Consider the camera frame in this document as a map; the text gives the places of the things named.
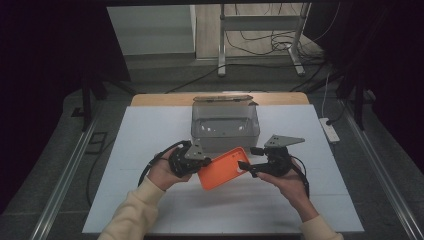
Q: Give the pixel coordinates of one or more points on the orange phone case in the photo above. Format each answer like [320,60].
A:
[216,173]

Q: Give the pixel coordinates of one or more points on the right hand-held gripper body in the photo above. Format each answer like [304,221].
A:
[278,163]

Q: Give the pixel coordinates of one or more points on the clear plastic storage box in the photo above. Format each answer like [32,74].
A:
[226,116]

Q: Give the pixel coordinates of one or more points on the white table board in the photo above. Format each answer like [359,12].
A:
[133,133]

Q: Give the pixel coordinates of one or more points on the aluminium floor rail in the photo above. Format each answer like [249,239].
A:
[63,183]
[380,166]

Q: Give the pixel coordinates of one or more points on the white panel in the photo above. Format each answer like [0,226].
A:
[153,30]

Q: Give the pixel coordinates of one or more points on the dark curtain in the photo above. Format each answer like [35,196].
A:
[393,66]
[43,83]

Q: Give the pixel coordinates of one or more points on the person's left hand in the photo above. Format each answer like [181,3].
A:
[161,173]

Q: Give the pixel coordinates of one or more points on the person's right hand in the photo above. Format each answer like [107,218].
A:
[293,190]

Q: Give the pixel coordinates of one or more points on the white power strip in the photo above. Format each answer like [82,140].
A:
[330,131]

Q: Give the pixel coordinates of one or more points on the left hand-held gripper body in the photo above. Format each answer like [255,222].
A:
[181,163]

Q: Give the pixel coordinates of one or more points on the black floor frame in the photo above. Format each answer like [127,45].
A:
[96,142]

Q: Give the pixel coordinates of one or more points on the black stand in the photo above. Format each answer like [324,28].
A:
[87,100]
[358,100]

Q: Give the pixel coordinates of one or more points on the white metal stand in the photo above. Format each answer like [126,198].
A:
[221,40]

